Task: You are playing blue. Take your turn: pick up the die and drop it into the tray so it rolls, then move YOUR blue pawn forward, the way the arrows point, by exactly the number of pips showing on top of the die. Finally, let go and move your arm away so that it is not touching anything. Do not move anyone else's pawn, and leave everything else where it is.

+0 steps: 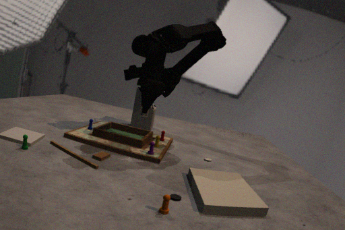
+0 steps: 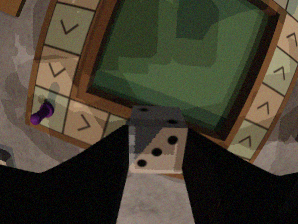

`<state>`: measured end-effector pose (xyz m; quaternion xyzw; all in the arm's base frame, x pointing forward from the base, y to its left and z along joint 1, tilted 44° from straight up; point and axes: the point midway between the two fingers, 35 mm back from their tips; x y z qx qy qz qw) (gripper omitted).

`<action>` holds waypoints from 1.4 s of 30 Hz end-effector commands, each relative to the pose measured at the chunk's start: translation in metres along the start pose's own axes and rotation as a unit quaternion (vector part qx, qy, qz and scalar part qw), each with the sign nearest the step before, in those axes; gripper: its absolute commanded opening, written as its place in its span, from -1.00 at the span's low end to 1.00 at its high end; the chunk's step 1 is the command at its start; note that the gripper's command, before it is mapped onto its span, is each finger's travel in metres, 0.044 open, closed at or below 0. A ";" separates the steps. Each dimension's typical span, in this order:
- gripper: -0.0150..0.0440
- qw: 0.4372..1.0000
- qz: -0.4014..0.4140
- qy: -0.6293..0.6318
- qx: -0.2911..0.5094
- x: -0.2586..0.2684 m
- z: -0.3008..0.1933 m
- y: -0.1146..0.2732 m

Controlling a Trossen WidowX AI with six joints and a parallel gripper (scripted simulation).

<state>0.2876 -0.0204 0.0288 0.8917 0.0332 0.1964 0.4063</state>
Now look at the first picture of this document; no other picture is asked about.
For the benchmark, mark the green pawn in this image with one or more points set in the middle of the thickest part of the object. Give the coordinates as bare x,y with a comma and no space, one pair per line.
24,146

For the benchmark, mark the orange pawn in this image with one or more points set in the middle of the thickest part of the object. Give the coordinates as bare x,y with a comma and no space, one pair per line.
164,209

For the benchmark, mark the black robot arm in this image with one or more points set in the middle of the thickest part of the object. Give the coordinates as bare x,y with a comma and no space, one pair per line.
174,38

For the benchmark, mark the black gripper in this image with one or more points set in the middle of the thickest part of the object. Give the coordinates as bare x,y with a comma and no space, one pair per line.
151,86

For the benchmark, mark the purple pawn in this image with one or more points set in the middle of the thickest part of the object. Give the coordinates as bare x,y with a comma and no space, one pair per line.
152,144

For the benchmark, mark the brown wooden stick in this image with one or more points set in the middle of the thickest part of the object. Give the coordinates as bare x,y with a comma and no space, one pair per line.
75,155

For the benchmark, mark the black flat disc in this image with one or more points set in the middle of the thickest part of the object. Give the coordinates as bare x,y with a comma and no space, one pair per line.
175,197

